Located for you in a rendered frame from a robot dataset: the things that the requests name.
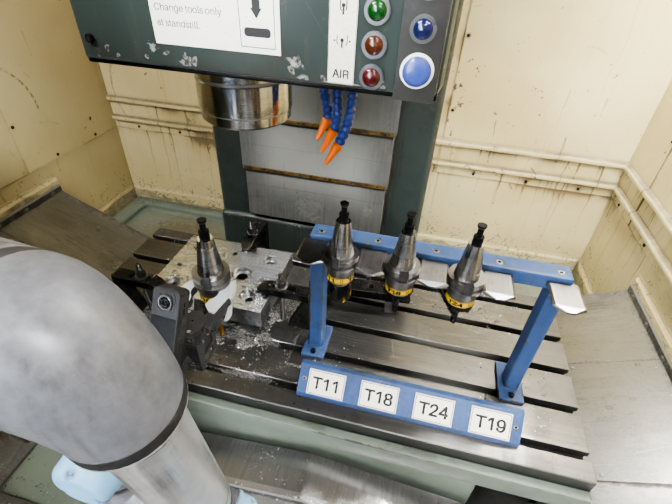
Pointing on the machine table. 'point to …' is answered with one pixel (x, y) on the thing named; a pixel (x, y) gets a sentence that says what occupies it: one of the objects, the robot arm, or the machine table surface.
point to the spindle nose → (242, 102)
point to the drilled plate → (253, 312)
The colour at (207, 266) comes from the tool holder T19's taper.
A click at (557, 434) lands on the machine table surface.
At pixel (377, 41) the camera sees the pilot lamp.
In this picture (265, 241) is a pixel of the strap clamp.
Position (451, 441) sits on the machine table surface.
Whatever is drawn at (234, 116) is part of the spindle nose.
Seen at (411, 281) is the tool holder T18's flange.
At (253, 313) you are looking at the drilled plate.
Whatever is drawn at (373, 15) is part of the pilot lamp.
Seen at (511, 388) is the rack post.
